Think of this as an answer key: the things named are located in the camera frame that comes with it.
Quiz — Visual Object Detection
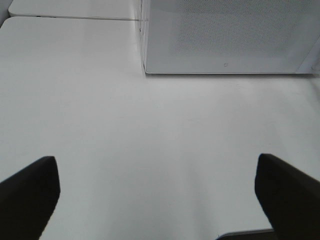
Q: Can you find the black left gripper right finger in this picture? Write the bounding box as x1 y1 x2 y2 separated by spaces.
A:
254 153 320 240

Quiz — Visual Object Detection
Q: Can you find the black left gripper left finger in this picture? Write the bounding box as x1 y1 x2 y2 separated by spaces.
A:
0 156 61 240

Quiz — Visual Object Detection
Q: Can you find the round white door button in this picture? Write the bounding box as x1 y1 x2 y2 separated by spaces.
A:
311 64 320 73

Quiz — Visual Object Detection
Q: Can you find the white microwave oven body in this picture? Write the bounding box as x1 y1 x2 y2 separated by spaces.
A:
138 0 320 76

